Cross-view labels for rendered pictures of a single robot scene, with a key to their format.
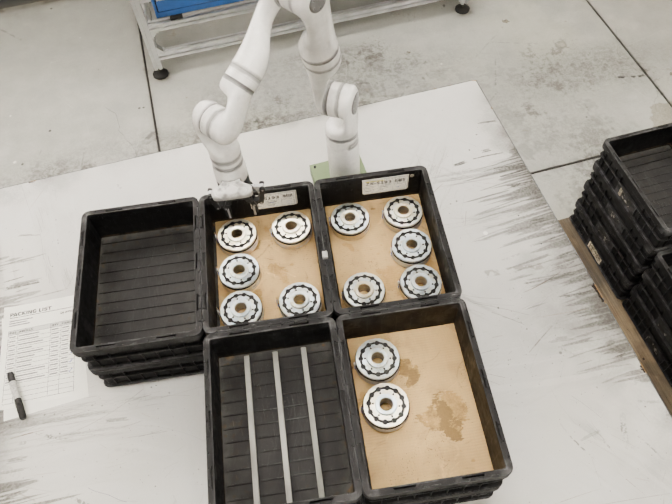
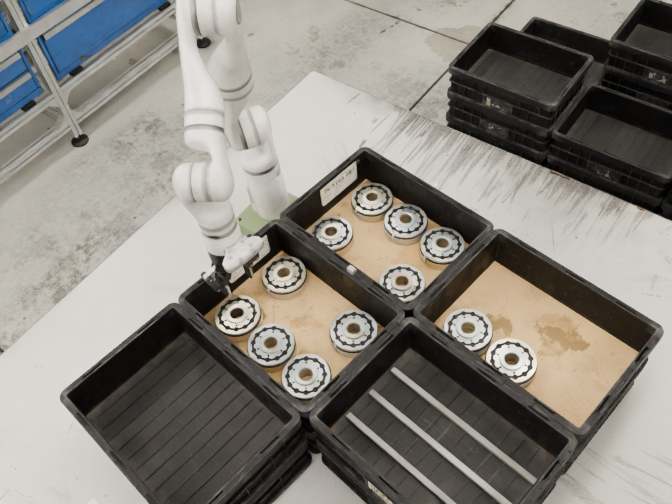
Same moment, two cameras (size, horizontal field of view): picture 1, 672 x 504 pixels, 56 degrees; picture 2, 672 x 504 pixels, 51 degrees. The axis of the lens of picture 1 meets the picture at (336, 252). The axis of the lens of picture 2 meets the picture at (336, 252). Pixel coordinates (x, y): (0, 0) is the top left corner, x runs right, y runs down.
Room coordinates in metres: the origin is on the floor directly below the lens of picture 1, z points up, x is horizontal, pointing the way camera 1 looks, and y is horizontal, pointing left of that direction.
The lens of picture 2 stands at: (0.12, 0.55, 2.15)
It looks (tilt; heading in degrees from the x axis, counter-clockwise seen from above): 53 degrees down; 325
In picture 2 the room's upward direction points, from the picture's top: 8 degrees counter-clockwise
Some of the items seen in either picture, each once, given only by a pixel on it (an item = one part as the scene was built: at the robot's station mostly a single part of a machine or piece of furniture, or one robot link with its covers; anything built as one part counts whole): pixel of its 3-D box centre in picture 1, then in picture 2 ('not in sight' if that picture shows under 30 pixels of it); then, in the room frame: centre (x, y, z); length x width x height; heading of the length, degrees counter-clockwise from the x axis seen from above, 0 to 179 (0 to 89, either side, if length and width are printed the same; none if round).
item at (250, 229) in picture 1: (237, 234); (237, 314); (0.94, 0.25, 0.86); 0.10 x 0.10 x 0.01
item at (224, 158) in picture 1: (217, 134); (204, 197); (0.95, 0.23, 1.23); 0.09 x 0.07 x 0.15; 46
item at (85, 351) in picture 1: (139, 271); (178, 408); (0.81, 0.48, 0.92); 0.40 x 0.30 x 0.02; 5
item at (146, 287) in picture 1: (145, 282); (185, 419); (0.81, 0.48, 0.87); 0.40 x 0.30 x 0.11; 5
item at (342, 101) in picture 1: (340, 111); (254, 140); (1.23, -0.04, 0.99); 0.09 x 0.09 x 0.17; 68
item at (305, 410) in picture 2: (262, 254); (289, 308); (0.84, 0.18, 0.92); 0.40 x 0.30 x 0.02; 5
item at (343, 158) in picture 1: (343, 152); (267, 185); (1.22, -0.04, 0.83); 0.09 x 0.09 x 0.17; 24
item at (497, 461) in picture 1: (416, 399); (530, 336); (0.46, -0.15, 0.87); 0.40 x 0.30 x 0.11; 5
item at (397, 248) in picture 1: (411, 245); (405, 220); (0.87, -0.19, 0.86); 0.10 x 0.10 x 0.01
